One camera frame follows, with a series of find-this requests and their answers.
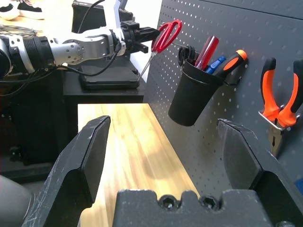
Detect black plastic cup holder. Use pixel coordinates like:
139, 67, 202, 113
168, 58, 226, 127

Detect black white sneaker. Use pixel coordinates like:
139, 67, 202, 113
17, 0, 45, 20

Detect metal wire pliers holder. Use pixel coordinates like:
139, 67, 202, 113
258, 105, 302, 132

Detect blue handled screwdriver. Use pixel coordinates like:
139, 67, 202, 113
205, 56, 227, 74

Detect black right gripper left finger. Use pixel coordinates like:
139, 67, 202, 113
22, 115, 111, 227

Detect orange black handled screwdriver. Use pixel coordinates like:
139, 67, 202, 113
214, 49, 248, 79

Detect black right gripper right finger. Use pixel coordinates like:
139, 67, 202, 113
216, 118, 303, 227

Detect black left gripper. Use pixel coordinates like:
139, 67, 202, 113
118, 20, 162, 56

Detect flat black equipment case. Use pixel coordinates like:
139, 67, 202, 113
79, 65, 141, 91

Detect black handled scissors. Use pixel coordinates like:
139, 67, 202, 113
178, 45, 197, 68

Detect red handled screwdriver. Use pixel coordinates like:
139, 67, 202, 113
194, 35, 220, 70

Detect grey metal pegboard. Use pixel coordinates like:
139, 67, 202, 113
143, 0, 303, 195

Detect orange black long-nose pliers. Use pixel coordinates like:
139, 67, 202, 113
259, 57, 303, 158

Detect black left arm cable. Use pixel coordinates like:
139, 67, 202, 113
56, 41, 122, 78

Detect black equipment box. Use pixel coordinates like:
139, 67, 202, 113
71, 0, 107, 34

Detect metal wire grille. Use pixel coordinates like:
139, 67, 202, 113
0, 24, 36, 39

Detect red handled scissors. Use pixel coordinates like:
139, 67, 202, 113
138, 19, 183, 82

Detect black side cabinet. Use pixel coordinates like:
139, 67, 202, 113
0, 70, 145, 183

